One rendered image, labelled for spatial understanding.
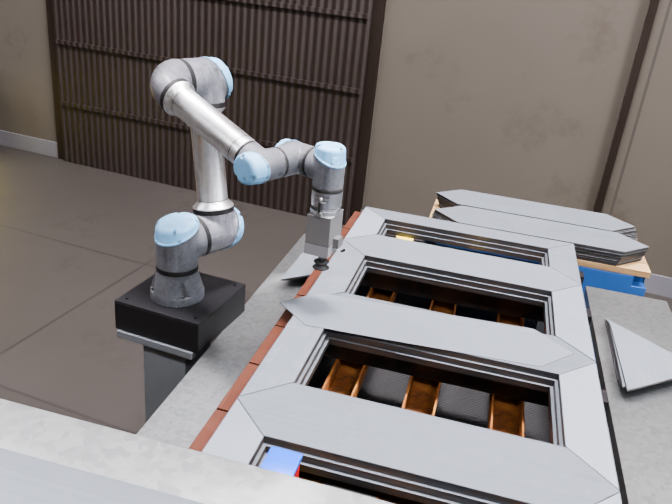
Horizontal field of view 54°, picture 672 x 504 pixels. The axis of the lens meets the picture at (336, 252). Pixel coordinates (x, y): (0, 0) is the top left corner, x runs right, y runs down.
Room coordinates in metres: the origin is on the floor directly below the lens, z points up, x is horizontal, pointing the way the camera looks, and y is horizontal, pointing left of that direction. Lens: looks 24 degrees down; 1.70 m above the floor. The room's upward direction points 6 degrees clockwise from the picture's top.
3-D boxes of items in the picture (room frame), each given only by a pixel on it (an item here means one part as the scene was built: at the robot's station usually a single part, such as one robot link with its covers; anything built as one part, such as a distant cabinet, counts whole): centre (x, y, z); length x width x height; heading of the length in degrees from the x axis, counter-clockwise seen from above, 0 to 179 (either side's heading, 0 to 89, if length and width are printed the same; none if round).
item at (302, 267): (2.10, 0.07, 0.70); 0.39 x 0.12 x 0.04; 168
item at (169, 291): (1.65, 0.44, 0.82); 0.15 x 0.15 x 0.10
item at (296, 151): (1.56, 0.13, 1.23); 0.11 x 0.11 x 0.08; 52
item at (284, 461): (0.90, 0.06, 0.88); 0.06 x 0.06 x 0.02; 78
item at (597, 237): (2.40, -0.75, 0.82); 0.80 x 0.40 x 0.06; 78
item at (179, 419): (1.76, 0.17, 0.67); 1.30 x 0.20 x 0.03; 168
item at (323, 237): (1.51, 0.03, 1.08); 0.10 x 0.09 x 0.16; 70
